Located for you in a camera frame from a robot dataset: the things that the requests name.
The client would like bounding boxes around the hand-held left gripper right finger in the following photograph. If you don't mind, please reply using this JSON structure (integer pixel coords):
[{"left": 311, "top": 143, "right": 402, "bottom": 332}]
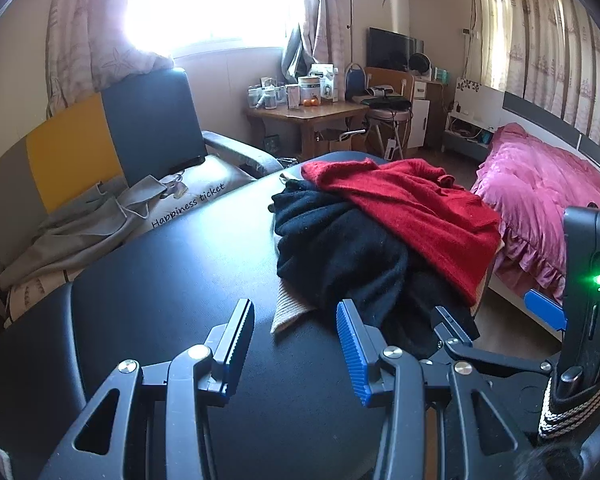
[{"left": 335, "top": 299, "right": 548, "bottom": 480}]

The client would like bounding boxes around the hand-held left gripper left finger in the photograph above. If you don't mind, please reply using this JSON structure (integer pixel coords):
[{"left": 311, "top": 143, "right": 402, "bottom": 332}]
[{"left": 37, "top": 298, "right": 256, "bottom": 480}]

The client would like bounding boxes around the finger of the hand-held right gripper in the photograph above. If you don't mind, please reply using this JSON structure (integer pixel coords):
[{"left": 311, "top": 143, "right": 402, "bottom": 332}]
[
  {"left": 429, "top": 305, "right": 556, "bottom": 377},
  {"left": 524, "top": 289, "right": 567, "bottom": 332}
]

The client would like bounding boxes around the beige knit sweater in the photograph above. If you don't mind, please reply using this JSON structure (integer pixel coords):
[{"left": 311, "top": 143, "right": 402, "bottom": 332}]
[{"left": 270, "top": 237, "right": 506, "bottom": 337}]

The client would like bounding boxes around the black knit sweater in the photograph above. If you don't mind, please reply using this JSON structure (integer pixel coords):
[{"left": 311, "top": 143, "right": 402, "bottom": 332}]
[{"left": 267, "top": 180, "right": 481, "bottom": 361}]

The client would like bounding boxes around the red knit sweater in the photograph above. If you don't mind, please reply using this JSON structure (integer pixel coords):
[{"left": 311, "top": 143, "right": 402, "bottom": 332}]
[{"left": 300, "top": 157, "right": 503, "bottom": 311}]

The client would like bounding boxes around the pink ruffled bedspread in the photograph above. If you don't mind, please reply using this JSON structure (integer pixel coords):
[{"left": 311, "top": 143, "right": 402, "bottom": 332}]
[{"left": 470, "top": 122, "right": 600, "bottom": 306}]

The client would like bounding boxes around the white dark-banded headboard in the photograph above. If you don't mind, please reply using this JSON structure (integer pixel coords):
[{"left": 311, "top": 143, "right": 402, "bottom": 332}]
[{"left": 502, "top": 90, "right": 600, "bottom": 186}]

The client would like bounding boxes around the printed pale cushion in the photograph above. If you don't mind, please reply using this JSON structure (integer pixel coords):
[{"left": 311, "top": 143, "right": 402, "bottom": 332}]
[{"left": 2, "top": 166, "right": 255, "bottom": 323}]

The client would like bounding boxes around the white bedside shelf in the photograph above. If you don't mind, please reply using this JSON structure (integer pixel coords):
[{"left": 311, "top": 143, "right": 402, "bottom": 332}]
[{"left": 442, "top": 77, "right": 506, "bottom": 156}]

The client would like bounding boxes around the brown wooden dresser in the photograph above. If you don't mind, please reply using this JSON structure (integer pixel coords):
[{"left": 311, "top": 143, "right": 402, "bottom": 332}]
[{"left": 425, "top": 80, "right": 449, "bottom": 148}]

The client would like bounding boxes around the cardboard box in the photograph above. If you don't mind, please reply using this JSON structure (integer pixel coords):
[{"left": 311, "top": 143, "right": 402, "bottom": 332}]
[{"left": 315, "top": 127, "right": 353, "bottom": 158}]

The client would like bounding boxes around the white cabinet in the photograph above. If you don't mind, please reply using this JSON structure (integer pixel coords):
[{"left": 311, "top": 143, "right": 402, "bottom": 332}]
[{"left": 407, "top": 77, "right": 433, "bottom": 150}]

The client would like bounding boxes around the round white stool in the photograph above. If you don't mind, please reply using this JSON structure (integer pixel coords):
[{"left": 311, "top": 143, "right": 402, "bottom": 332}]
[{"left": 364, "top": 107, "right": 411, "bottom": 161}]

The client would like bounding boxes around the wide striped curtain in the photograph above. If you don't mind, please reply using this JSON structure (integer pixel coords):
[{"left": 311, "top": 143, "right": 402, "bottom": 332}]
[{"left": 475, "top": 0, "right": 600, "bottom": 156}]

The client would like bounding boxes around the wooden desk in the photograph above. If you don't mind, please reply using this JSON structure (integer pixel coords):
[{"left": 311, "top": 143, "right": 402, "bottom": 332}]
[{"left": 245, "top": 100, "right": 371, "bottom": 161}]

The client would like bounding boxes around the grey yellow blue armchair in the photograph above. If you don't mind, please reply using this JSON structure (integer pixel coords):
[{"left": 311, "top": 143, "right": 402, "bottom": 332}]
[{"left": 0, "top": 66, "right": 286, "bottom": 351}]

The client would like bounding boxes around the round black fan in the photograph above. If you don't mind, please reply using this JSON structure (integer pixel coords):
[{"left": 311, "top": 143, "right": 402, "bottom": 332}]
[{"left": 408, "top": 52, "right": 433, "bottom": 78}]

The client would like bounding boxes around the blue bag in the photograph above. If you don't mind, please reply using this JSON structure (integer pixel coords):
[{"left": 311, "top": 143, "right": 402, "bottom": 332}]
[{"left": 345, "top": 62, "right": 369, "bottom": 101}]

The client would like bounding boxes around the cluster of bottles and boxes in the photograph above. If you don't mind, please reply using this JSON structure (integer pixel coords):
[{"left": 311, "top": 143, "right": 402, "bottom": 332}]
[{"left": 247, "top": 62, "right": 342, "bottom": 111}]

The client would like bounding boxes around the black flat monitor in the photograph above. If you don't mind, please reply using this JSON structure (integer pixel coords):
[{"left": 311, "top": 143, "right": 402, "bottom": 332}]
[{"left": 367, "top": 27, "right": 425, "bottom": 72}]

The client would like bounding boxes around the grey hanging cloth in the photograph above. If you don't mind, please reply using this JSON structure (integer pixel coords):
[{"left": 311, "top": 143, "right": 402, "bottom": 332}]
[{"left": 280, "top": 25, "right": 313, "bottom": 86}]

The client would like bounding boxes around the narrow pink curtain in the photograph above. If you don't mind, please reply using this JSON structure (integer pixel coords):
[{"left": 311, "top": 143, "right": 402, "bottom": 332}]
[{"left": 300, "top": 0, "right": 353, "bottom": 68}]

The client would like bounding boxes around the pink patterned curtain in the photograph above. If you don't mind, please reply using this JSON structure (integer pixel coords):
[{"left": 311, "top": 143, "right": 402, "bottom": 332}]
[{"left": 45, "top": 0, "right": 176, "bottom": 116}]

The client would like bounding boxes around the bright window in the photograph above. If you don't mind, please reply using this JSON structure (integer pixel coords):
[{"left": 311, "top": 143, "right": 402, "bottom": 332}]
[{"left": 125, "top": 0, "right": 311, "bottom": 56}]

